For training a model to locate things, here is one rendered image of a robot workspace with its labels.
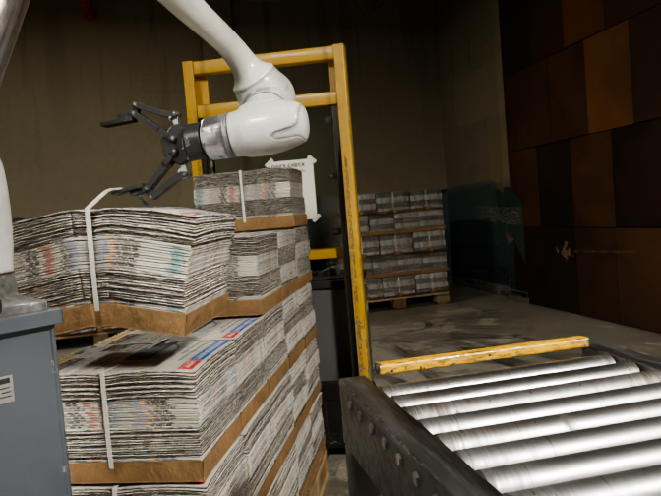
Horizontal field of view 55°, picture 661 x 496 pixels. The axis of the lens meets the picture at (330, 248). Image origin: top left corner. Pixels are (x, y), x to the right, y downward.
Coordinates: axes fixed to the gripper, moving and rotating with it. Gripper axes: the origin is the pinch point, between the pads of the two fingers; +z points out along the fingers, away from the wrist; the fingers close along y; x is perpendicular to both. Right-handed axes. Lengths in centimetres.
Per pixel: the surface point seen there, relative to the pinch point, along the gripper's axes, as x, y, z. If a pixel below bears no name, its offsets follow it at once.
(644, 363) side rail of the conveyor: -11, 54, -95
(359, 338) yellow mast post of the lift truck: 160, 73, -26
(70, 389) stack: -10.4, 45.1, 12.1
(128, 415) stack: -10, 52, 1
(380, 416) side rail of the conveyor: -35, 50, -50
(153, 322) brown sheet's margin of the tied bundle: -14.2, 33.9, -9.1
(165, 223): -13.9, 16.2, -14.4
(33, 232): -14.3, 13.8, 11.5
